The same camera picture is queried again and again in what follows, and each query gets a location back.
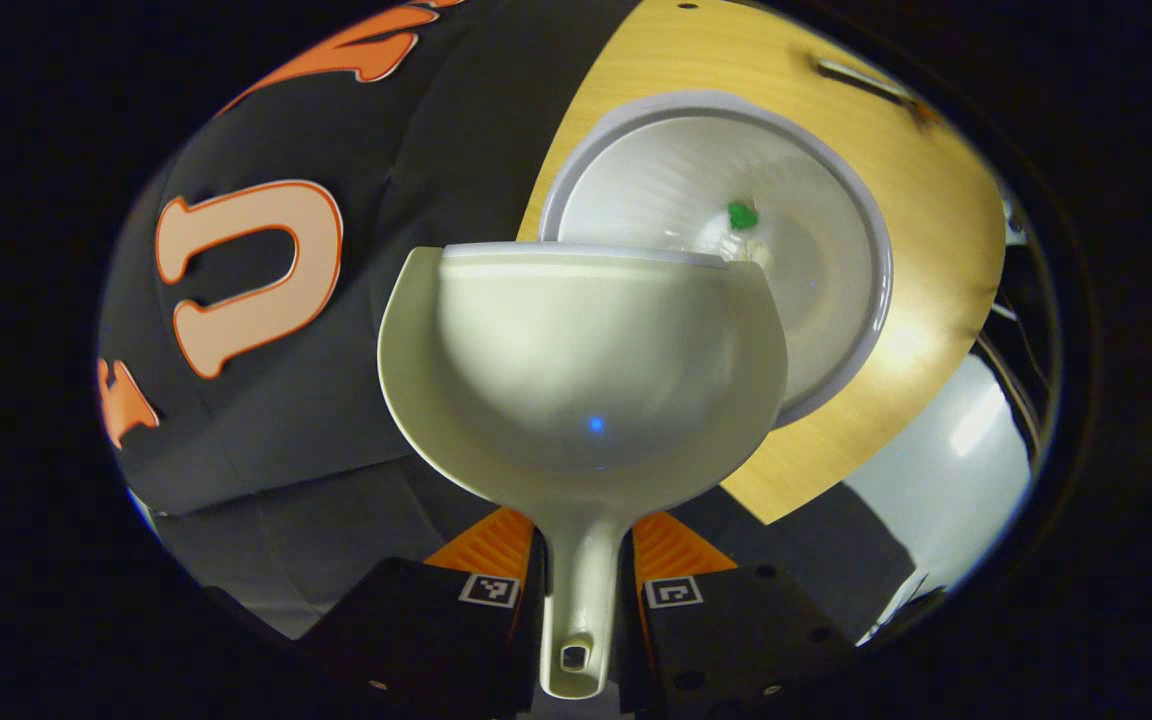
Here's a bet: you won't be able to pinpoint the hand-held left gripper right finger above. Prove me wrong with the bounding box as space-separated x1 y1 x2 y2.
616 512 859 717

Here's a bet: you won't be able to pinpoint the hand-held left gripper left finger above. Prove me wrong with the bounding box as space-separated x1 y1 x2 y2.
321 507 547 717

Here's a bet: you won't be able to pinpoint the grey plastic dustpan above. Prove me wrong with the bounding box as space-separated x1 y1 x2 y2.
377 243 789 699

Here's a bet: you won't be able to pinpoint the white ribbed garbage bin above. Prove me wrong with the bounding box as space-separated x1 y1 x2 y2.
538 90 894 429

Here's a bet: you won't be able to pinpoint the small grey broom black bristles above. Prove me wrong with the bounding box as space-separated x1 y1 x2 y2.
815 57 939 128

